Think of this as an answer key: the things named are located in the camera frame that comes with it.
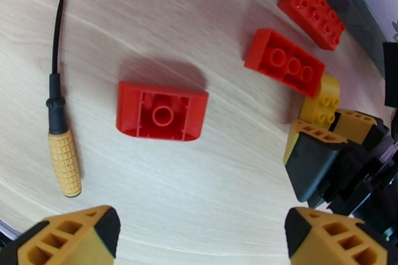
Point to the red curved lego brick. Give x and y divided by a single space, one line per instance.
130 112

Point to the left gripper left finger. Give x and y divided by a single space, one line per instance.
77 242

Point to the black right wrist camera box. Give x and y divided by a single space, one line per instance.
391 74

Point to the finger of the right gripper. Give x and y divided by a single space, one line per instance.
354 124
308 164

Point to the yellow curved lego brick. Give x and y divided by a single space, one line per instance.
323 93

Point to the red rectangular lego brick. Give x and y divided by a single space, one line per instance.
264 43
308 9

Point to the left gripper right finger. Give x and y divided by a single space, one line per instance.
326 242

